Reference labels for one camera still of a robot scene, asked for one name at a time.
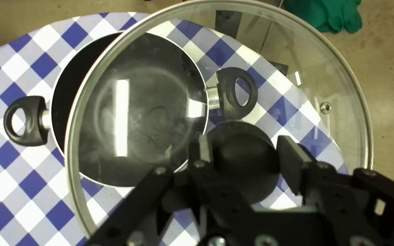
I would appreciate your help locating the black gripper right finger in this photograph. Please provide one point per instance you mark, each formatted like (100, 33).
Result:
(342, 200)

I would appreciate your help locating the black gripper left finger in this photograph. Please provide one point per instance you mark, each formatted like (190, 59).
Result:
(205, 182)

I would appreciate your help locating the glass lid with black knob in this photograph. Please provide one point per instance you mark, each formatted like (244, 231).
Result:
(297, 59)

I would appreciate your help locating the black cooking pot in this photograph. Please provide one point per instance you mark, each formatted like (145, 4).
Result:
(69, 86)

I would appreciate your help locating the blue white checkered tablecloth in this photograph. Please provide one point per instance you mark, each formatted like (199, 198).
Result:
(19, 182)

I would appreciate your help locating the green cloth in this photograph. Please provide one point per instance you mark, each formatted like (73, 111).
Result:
(324, 14)

